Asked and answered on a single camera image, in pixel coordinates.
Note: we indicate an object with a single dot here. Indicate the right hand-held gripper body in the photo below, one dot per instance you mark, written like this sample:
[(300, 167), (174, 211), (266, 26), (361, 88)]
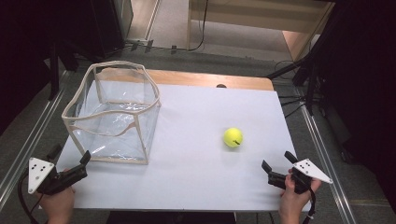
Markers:
[(303, 175)]

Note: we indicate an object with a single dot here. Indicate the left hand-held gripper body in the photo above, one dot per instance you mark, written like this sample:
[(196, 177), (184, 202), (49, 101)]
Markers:
[(46, 179)]

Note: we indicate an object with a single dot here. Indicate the yellow tennis ball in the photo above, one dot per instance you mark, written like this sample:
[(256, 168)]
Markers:
[(233, 137)]

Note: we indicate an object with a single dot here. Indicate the clear plastic box beige trim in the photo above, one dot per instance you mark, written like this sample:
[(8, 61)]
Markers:
[(109, 109)]

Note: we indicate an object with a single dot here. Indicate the person's left hand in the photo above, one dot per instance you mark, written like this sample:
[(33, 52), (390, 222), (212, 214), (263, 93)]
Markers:
[(59, 203)]

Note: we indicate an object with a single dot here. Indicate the person's right hand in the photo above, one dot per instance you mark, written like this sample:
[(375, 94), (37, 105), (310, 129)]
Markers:
[(292, 202)]

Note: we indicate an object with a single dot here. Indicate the black tripod stand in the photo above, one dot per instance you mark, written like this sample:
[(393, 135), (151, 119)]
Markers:
[(306, 77)]

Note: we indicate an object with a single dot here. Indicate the black metal stand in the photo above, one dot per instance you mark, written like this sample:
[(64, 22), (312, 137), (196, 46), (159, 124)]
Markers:
[(53, 71)]

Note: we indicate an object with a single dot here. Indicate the black curtain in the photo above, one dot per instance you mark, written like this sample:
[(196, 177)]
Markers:
[(28, 46), (364, 93)]

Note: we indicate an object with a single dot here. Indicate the dark cabinet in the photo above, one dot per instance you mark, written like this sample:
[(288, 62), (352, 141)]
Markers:
[(109, 25)]

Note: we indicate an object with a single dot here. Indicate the light wooden furniture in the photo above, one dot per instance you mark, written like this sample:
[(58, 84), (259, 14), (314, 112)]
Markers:
[(261, 15)]

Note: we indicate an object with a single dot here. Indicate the metal floor rail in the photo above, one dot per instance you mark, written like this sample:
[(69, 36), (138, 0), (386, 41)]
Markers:
[(28, 146), (327, 161)]

